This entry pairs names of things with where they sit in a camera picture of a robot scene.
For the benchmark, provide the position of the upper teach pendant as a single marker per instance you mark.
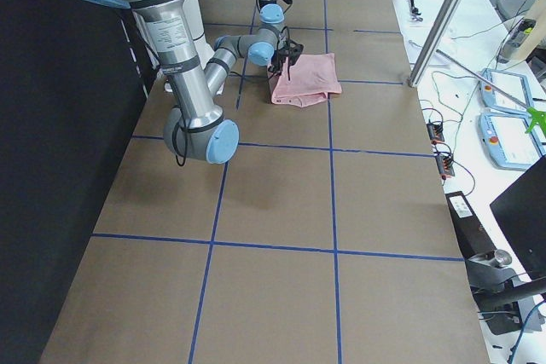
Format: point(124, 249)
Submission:
point(513, 84)

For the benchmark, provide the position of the lower teach pendant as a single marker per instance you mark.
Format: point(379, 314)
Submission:
point(507, 141)

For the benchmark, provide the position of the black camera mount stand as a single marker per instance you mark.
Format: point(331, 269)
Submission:
point(504, 299)

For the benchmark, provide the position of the teach pendant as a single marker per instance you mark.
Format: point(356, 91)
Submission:
point(507, 141)
point(513, 84)

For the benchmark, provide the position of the green plastic clamp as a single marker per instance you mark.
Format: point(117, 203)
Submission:
point(538, 118)

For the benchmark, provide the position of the pink Snoopy t-shirt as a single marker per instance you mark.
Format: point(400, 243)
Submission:
point(309, 82)

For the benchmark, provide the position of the black box with label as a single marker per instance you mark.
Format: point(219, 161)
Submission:
point(471, 236)

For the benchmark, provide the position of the black monitor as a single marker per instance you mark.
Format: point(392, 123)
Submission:
point(520, 214)

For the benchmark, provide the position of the aluminium frame post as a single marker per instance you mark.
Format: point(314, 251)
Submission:
point(440, 25)

